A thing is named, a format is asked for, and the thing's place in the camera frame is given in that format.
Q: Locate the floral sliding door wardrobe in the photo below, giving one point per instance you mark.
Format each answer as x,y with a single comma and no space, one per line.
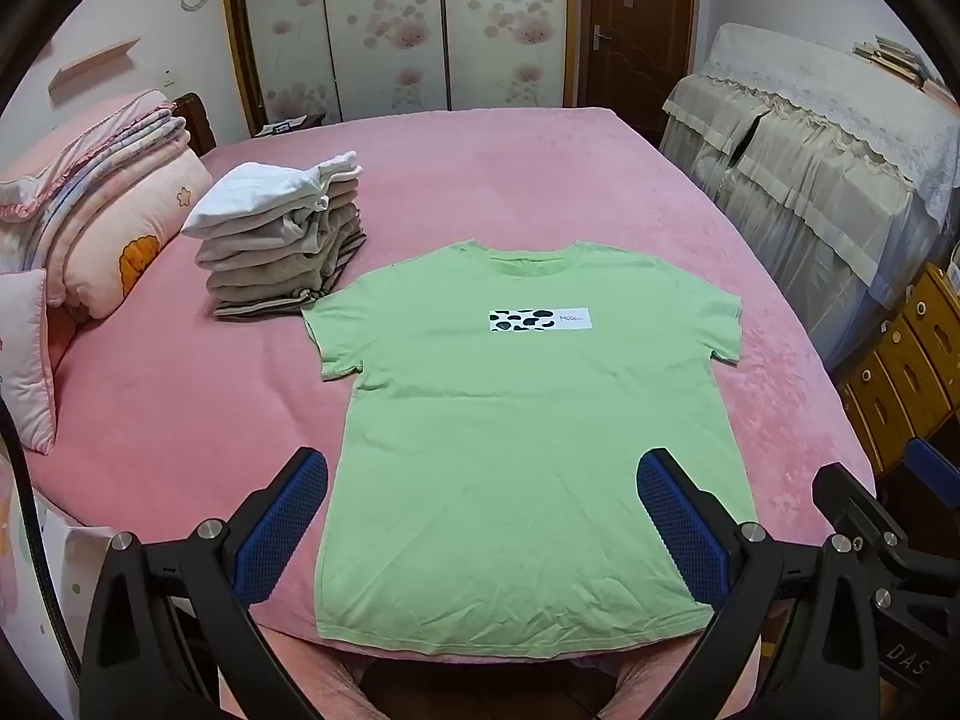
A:
390,22

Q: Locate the pink cartoon print quilt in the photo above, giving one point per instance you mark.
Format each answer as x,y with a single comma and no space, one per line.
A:
142,240

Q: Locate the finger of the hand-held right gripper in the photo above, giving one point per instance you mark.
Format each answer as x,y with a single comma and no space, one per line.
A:
844,495
934,465

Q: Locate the pink frilled pillow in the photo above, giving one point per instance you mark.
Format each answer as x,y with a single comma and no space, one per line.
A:
26,367

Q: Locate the stack of folded clothes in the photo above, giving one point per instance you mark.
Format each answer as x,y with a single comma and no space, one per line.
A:
277,255

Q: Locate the brown wooden door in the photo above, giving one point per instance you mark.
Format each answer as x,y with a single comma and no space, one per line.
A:
645,30

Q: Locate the pink bed blanket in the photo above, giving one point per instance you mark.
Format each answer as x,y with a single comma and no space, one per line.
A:
187,390

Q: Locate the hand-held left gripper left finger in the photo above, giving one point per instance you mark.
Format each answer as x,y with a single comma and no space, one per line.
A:
289,510

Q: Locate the books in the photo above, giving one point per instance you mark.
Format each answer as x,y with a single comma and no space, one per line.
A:
896,60

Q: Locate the folded pink striped quilt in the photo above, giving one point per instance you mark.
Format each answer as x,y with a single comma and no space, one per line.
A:
112,142

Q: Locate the lace covered furniture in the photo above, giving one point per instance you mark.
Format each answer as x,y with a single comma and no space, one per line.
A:
810,165

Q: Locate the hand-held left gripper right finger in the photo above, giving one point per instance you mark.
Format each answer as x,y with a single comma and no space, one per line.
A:
679,517

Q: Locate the dark wooden headboard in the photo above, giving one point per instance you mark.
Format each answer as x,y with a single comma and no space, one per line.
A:
199,120

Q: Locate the green t-shirt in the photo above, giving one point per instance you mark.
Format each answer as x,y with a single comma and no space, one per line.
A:
525,465

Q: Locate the pink wall shelf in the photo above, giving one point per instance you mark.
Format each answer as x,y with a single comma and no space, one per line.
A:
94,64

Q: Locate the small black white box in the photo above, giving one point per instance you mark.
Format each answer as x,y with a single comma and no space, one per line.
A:
289,125

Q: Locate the wooden drawer cabinet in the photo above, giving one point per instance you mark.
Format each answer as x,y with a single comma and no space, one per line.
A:
907,375

